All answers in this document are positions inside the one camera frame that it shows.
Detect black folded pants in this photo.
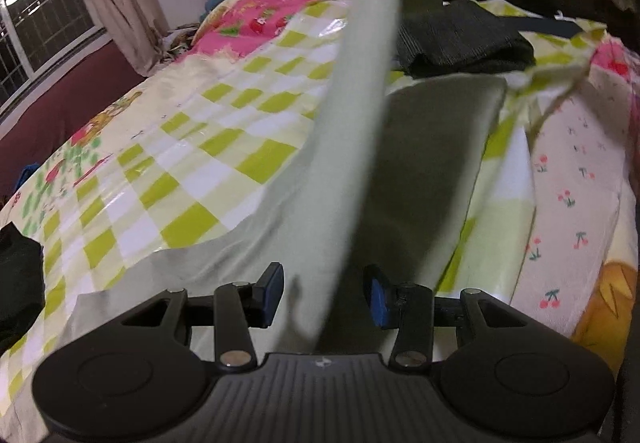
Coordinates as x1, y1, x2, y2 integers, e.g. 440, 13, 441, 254
0, 222, 47, 356

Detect barred window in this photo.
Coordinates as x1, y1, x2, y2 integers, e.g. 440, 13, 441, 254
0, 0, 97, 110

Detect maroon window bench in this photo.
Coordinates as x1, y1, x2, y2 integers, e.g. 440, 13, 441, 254
0, 30, 151, 196

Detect black strap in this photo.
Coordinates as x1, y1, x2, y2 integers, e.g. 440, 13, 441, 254
517, 17, 585, 38

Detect green checkered printed blanket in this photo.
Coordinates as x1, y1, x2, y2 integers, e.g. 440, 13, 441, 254
0, 0, 640, 443

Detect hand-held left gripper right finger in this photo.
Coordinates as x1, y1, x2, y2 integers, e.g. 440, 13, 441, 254
364, 264, 526, 370

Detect dark grey ribbed folded garment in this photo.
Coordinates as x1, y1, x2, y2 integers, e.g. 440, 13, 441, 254
395, 0, 536, 79

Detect pink cherry print sheet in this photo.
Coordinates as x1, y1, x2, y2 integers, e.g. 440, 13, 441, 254
510, 93, 637, 339

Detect grey pants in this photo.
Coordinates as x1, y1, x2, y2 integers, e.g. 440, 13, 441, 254
62, 0, 508, 359

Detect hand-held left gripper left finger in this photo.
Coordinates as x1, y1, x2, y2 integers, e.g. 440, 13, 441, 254
120, 262, 285, 370

